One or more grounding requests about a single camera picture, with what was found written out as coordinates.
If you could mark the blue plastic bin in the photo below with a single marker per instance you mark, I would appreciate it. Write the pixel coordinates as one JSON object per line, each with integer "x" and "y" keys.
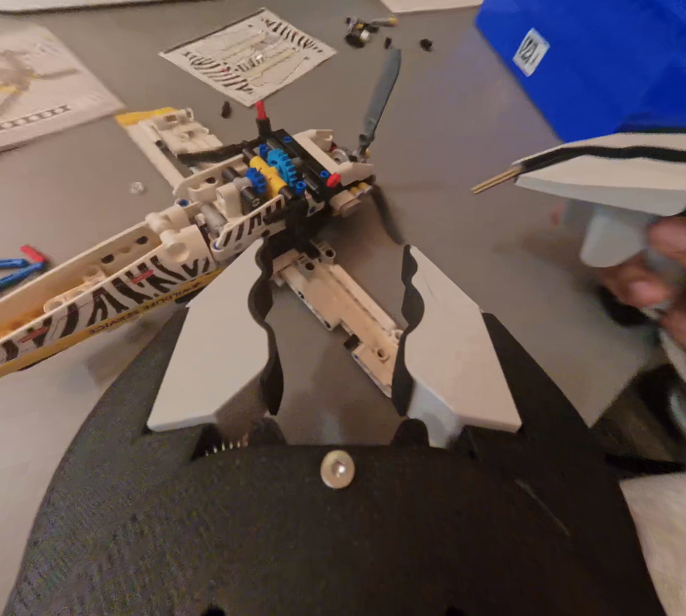
{"x": 589, "y": 37}

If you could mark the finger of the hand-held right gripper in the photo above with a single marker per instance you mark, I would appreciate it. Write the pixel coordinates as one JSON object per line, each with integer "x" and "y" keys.
{"x": 616, "y": 187}
{"x": 616, "y": 143}

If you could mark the tan lego axle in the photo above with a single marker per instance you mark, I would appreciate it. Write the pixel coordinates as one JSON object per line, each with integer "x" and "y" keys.
{"x": 493, "y": 182}

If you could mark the clear round lego stud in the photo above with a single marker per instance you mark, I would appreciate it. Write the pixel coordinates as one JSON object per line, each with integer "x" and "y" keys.
{"x": 136, "y": 188}

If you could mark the cluster of small lego pieces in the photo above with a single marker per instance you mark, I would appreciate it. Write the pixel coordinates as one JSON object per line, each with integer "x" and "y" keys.
{"x": 362, "y": 32}

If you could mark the zebra sticker sheet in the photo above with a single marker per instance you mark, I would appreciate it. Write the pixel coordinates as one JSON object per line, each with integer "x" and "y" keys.
{"x": 252, "y": 59}

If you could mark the red lego pin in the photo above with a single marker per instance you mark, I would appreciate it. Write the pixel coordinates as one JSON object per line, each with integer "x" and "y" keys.
{"x": 33, "y": 254}

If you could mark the person's right hand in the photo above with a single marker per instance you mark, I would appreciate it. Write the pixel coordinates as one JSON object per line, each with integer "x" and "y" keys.
{"x": 664, "y": 284}

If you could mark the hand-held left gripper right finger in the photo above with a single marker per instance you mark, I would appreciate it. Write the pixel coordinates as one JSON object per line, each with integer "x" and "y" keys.
{"x": 455, "y": 359}

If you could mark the open instruction booklet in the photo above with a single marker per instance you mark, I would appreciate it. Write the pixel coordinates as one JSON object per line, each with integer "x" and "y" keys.
{"x": 43, "y": 80}

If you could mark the zebra striped lego plane model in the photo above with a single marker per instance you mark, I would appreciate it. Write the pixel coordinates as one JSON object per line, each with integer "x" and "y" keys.
{"x": 161, "y": 262}

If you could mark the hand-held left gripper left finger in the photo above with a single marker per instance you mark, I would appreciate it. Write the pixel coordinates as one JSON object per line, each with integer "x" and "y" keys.
{"x": 214, "y": 348}

